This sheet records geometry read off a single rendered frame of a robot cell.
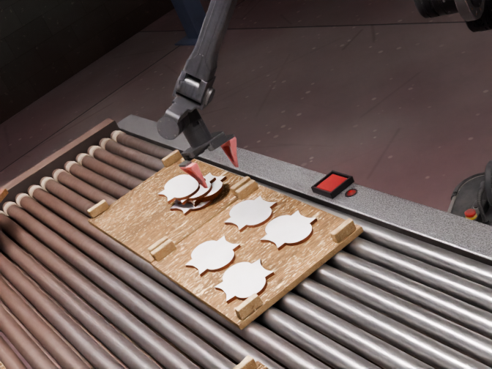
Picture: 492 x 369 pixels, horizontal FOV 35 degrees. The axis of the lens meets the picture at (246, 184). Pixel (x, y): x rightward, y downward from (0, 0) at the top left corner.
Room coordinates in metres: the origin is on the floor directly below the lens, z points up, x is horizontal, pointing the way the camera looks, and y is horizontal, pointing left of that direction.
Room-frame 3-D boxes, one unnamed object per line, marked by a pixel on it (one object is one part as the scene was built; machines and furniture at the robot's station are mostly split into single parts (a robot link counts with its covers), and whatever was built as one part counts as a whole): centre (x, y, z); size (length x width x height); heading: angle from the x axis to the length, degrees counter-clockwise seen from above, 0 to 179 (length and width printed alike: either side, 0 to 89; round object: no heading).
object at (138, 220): (1.93, 0.21, 0.93); 0.41 x 0.35 x 0.02; 24
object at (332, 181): (1.66, -0.19, 0.92); 0.06 x 0.06 x 0.01; 24
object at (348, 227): (1.41, -0.15, 0.95); 0.06 x 0.02 x 0.03; 113
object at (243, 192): (1.77, 0.00, 0.95); 0.06 x 0.02 x 0.03; 113
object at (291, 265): (1.54, 0.05, 0.93); 0.41 x 0.35 x 0.02; 23
